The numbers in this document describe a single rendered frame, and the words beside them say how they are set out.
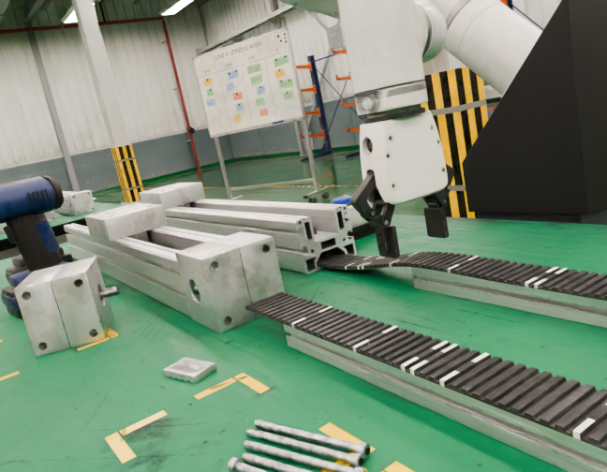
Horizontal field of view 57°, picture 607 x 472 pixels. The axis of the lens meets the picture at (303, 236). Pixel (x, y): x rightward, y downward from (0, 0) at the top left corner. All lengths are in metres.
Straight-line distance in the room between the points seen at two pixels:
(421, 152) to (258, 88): 6.06
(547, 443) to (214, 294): 0.42
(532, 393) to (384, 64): 0.39
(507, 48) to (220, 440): 0.81
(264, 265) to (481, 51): 0.58
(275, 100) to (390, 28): 5.92
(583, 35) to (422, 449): 0.70
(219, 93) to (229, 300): 6.47
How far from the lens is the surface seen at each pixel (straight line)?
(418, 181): 0.67
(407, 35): 0.66
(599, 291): 0.56
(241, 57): 6.83
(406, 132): 0.66
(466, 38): 1.09
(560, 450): 0.39
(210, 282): 0.67
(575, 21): 0.95
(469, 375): 0.42
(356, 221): 1.00
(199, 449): 0.47
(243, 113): 6.89
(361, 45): 0.66
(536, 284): 0.58
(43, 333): 0.81
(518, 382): 0.41
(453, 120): 3.99
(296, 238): 0.84
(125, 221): 1.06
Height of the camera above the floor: 1.02
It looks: 12 degrees down
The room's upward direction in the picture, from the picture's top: 12 degrees counter-clockwise
